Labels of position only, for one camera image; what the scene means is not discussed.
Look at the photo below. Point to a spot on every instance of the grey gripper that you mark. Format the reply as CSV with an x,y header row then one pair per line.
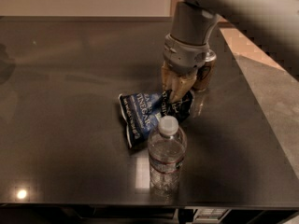
x,y
184,56

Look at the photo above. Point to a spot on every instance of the blue Kettle chip bag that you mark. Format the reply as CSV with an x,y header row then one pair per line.
x,y
143,111

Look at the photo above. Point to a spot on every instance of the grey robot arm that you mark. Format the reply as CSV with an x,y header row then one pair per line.
x,y
272,25

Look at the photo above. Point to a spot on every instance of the clear plastic water bottle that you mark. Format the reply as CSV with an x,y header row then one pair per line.
x,y
167,144

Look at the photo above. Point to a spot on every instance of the brown soda can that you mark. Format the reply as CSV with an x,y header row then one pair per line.
x,y
204,74

